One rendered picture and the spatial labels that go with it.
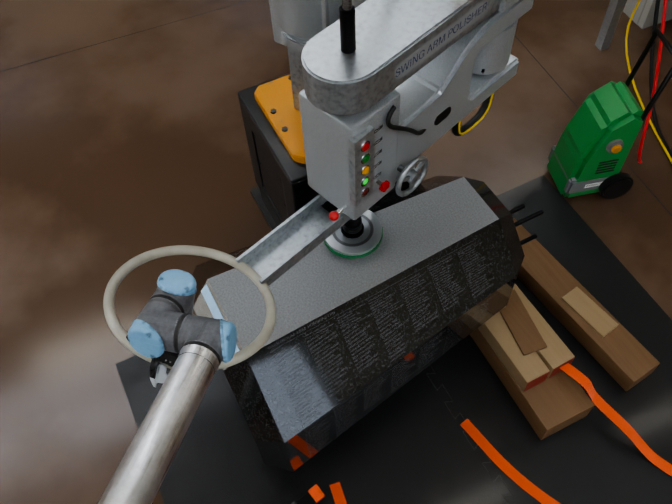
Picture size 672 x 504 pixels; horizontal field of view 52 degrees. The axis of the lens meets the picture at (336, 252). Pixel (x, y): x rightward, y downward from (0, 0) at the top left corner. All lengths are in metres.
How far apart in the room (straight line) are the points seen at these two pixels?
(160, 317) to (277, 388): 0.89
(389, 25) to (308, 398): 1.25
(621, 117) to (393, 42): 1.82
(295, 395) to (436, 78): 1.14
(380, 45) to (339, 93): 0.18
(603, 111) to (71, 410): 2.82
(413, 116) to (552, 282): 1.48
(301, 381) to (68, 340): 1.48
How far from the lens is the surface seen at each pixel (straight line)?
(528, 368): 3.02
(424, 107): 2.18
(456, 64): 2.23
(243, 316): 2.40
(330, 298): 2.41
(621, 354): 3.30
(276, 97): 3.13
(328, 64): 1.85
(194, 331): 1.54
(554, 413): 3.08
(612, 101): 3.58
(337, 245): 2.45
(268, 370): 2.37
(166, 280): 1.66
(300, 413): 2.45
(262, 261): 2.20
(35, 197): 4.14
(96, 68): 4.74
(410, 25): 1.97
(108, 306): 2.00
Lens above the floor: 2.93
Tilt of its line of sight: 56 degrees down
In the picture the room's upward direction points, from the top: 3 degrees counter-clockwise
